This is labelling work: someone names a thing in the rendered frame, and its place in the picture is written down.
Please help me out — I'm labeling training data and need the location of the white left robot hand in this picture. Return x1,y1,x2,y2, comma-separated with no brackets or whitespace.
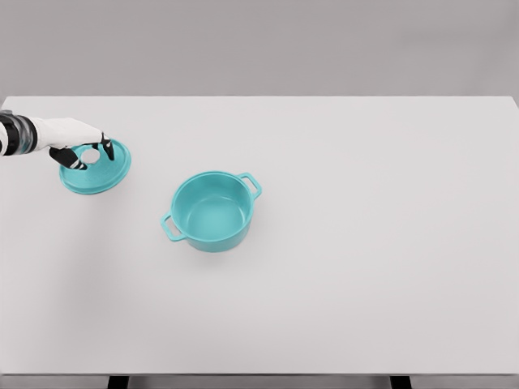
45,117,116,172

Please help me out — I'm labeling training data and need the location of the teal pot lid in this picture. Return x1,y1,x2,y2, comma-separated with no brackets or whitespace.
58,139,133,195

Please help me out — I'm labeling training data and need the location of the teal pot with handles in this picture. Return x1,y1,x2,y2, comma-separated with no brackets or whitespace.
160,170,264,253

